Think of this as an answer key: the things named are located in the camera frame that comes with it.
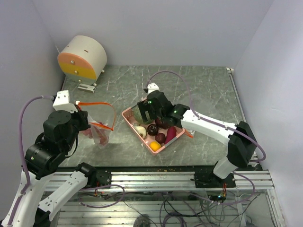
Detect pink plastic basket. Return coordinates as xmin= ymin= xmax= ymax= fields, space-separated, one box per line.
xmin=122 ymin=107 xmax=186 ymax=155

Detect clear bag orange zipper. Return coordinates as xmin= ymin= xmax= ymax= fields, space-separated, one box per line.
xmin=76 ymin=101 xmax=116 ymax=149

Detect white garlic bulb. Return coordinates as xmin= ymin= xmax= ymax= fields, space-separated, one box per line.
xmin=134 ymin=126 xmax=147 ymax=139

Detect red grape bunch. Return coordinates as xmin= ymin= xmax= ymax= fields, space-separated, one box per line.
xmin=81 ymin=125 xmax=110 ymax=146

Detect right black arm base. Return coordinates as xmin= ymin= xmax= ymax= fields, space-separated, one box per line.
xmin=190 ymin=171 xmax=236 ymax=188

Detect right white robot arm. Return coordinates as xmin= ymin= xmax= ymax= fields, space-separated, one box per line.
xmin=137 ymin=90 xmax=257 ymax=187

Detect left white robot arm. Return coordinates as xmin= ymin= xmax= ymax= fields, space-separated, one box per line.
xmin=0 ymin=110 xmax=98 ymax=227

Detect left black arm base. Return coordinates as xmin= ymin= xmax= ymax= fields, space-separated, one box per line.
xmin=75 ymin=162 xmax=112 ymax=189

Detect green netted melon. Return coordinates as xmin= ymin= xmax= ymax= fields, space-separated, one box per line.
xmin=132 ymin=105 xmax=153 ymax=124

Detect magenta dragon fruit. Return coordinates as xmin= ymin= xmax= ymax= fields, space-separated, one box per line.
xmin=164 ymin=126 xmax=177 ymax=144

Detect orange fruit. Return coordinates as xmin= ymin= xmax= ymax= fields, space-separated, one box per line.
xmin=150 ymin=141 xmax=161 ymax=152

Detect cream cylindrical drawer box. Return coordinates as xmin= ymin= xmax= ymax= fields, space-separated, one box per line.
xmin=57 ymin=35 xmax=107 ymax=85

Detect white corner clip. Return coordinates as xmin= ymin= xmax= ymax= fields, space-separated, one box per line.
xmin=226 ymin=67 xmax=234 ymax=73

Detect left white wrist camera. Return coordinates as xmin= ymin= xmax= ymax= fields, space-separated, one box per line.
xmin=53 ymin=90 xmax=78 ymax=113

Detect small white metal bracket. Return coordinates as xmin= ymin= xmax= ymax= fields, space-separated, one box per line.
xmin=78 ymin=83 xmax=96 ymax=93

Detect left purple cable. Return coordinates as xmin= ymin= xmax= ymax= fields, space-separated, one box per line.
xmin=4 ymin=95 xmax=56 ymax=227

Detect purple cable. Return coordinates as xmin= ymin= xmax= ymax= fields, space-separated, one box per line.
xmin=146 ymin=70 xmax=267 ymax=164
xmin=4 ymin=95 xmax=56 ymax=227

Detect aluminium mounting rail frame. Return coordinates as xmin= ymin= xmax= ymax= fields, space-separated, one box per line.
xmin=51 ymin=165 xmax=286 ymax=227

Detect tangled black floor cables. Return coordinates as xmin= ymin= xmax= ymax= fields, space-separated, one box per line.
xmin=78 ymin=184 xmax=261 ymax=227

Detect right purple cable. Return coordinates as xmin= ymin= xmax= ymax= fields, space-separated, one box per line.
xmin=146 ymin=70 xmax=267 ymax=164

